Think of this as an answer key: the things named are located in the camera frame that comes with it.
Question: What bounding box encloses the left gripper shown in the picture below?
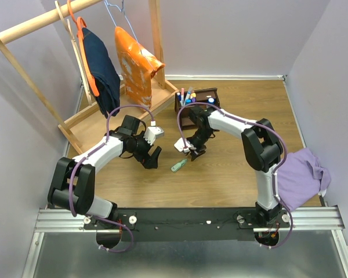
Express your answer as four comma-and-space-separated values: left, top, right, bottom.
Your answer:
128, 131, 162, 169

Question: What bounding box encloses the green correction tape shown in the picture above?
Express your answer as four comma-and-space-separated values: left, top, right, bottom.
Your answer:
171, 159, 188, 173

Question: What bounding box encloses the blue grey glue stick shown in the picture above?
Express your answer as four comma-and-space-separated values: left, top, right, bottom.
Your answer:
208, 97, 215, 104

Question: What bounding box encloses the white dark-blue marker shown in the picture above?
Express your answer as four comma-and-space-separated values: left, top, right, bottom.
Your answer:
176, 92, 182, 107

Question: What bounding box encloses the white blue marker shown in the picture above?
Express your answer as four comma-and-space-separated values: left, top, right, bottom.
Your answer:
184, 92, 191, 102

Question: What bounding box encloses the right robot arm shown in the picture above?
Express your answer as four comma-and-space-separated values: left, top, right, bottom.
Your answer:
184, 105, 284, 227

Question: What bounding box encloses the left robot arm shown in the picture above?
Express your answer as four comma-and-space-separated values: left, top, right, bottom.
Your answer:
48, 115, 164, 229

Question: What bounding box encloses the wooden clothes rack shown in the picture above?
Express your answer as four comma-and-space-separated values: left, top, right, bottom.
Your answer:
0, 1, 178, 154

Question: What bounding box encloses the brown wooden desk organizer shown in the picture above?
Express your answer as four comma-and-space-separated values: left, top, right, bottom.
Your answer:
175, 87, 220, 130

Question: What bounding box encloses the orange patterned garment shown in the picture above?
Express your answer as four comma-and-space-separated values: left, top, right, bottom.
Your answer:
114, 27, 165, 108

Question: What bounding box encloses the navy blue garment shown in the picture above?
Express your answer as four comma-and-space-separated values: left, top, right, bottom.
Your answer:
84, 29, 120, 118

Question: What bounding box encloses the purple cloth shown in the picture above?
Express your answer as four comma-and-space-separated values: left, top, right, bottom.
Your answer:
277, 148, 331, 211

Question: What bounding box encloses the beige hanger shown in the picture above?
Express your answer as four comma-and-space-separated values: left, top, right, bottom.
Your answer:
55, 1, 92, 105

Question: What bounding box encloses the orange hanger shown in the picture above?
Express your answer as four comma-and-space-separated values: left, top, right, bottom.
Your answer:
67, 0, 100, 97

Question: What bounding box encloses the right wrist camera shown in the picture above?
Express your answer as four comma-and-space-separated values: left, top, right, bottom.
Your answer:
174, 138, 197, 155

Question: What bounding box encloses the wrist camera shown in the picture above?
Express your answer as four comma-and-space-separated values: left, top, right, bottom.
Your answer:
174, 138, 197, 155
144, 126, 164, 145

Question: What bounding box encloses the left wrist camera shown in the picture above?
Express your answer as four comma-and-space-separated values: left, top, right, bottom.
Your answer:
144, 126, 164, 145

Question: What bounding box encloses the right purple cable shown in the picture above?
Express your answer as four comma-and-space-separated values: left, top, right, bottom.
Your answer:
176, 101, 295, 250

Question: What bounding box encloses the purple cable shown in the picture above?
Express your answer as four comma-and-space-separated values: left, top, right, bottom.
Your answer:
176, 101, 295, 250
69, 104, 156, 253

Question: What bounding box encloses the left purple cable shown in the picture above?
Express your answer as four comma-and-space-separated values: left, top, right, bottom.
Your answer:
69, 104, 156, 253

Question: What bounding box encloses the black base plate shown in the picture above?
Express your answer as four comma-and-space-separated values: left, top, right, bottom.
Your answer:
84, 207, 291, 243

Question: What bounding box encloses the blue wire hanger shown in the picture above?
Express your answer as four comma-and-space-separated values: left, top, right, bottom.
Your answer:
103, 0, 139, 42

